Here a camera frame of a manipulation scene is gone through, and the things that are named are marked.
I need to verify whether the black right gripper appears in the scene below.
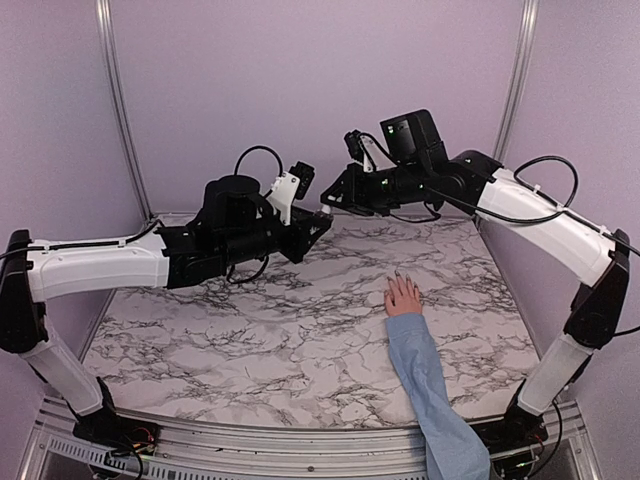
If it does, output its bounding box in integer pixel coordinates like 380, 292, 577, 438
319, 161, 429, 217

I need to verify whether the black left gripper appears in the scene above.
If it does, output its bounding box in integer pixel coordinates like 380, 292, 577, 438
220, 206, 332, 268

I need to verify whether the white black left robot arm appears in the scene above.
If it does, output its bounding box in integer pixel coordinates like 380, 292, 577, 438
1, 173, 333, 445

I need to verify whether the forearm in blue sleeve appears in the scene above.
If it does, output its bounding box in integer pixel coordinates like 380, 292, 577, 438
386, 313, 491, 479

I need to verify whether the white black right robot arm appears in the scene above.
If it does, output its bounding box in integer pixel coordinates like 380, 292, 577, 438
321, 109, 632, 448

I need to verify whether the person's hand with painted nails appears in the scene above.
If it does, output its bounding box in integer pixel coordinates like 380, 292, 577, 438
384, 271, 423, 317

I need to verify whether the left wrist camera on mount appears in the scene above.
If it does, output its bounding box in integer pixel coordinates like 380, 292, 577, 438
265, 161, 315, 226

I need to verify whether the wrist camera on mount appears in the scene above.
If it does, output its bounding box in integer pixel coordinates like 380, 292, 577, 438
344, 130, 395, 173
265, 161, 315, 226

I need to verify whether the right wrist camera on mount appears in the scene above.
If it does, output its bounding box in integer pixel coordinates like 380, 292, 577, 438
344, 130, 395, 173

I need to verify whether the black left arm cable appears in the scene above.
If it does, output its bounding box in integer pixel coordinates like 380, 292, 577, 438
234, 145, 285, 176

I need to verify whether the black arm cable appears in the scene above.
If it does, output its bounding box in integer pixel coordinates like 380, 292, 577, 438
424, 155, 579, 224
234, 145, 285, 176

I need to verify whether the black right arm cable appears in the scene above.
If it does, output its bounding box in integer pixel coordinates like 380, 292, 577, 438
424, 155, 579, 224

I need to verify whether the aluminium corner post right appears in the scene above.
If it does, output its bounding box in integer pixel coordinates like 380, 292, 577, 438
493, 0, 540, 162

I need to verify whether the aluminium corner post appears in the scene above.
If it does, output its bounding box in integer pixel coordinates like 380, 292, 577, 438
493, 0, 540, 162
95, 0, 153, 221

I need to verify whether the aluminium corner post left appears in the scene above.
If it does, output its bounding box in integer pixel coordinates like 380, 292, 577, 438
95, 0, 153, 221

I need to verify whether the aluminium front frame rail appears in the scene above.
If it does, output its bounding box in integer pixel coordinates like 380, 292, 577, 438
19, 394, 601, 480

